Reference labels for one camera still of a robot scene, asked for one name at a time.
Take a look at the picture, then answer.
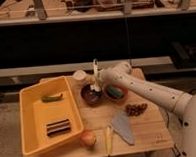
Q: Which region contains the striped cloth roll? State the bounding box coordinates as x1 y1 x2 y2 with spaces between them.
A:
46 119 71 137

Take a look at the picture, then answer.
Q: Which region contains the terracotta bowl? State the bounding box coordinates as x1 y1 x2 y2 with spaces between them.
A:
104 85 128 103

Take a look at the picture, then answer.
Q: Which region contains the grey cloth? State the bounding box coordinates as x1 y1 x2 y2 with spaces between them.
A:
110 111 134 145

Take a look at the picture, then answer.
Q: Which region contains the black cable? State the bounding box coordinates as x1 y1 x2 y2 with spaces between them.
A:
159 106 184 157

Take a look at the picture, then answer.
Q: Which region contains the yellow banana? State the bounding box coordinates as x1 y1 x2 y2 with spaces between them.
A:
105 126 114 155

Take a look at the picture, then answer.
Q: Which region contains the teal sponge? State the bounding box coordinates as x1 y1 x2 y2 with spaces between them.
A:
106 87 123 98

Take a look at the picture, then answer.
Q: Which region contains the green pepper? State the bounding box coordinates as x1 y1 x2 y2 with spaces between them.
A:
41 93 63 102

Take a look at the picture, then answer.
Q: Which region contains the white cup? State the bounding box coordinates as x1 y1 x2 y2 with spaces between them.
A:
72 70 86 82

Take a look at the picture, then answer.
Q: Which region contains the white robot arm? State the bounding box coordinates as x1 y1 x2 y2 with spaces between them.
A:
94 61 196 157

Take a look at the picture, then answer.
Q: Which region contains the yellow plastic tray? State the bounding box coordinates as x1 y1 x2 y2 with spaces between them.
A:
19 76 84 156

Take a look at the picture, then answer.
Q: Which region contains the orange apple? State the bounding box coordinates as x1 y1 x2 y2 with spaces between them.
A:
80 130 96 148

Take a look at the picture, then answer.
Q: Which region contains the white handled dish brush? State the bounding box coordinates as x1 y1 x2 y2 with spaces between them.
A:
91 58 101 92

